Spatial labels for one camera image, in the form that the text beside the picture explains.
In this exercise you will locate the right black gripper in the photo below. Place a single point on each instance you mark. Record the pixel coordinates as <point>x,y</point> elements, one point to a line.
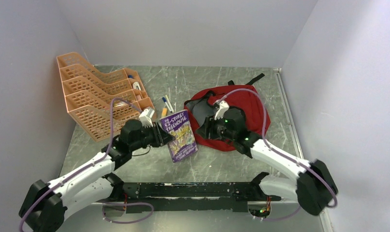
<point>211,123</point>

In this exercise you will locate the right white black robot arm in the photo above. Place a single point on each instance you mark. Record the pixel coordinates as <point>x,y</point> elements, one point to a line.
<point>308,183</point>

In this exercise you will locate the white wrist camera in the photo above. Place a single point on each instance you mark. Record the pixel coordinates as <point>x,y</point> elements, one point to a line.
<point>222,108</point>
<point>145,117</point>

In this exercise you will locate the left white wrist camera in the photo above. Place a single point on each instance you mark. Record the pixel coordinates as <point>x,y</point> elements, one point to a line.
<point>145,117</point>

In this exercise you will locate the purple treehouse book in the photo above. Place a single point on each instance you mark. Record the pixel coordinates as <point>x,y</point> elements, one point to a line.
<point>178,125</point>

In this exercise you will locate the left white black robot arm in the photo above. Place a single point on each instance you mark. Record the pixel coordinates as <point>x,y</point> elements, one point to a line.
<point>79,185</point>

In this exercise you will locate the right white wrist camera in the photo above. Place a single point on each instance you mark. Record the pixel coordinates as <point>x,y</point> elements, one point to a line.
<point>222,108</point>

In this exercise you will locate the aluminium frame rail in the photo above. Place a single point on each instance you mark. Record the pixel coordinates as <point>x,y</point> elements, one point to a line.
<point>256,209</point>

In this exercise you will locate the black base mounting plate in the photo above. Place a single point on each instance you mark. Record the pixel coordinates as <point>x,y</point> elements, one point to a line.
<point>196,196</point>

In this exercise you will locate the blue white whiteboard marker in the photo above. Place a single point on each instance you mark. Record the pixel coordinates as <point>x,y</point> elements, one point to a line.
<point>166,104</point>

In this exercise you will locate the red backpack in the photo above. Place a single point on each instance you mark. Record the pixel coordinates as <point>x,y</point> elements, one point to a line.
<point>244,97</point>

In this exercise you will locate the white pencil stick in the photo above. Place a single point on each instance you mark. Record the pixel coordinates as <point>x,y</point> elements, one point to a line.
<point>169,103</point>

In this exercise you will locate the orange plastic file organizer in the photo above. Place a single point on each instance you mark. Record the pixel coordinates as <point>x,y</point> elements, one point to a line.
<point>93,98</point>

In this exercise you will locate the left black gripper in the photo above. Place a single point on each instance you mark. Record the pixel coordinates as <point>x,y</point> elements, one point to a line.
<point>161,137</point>

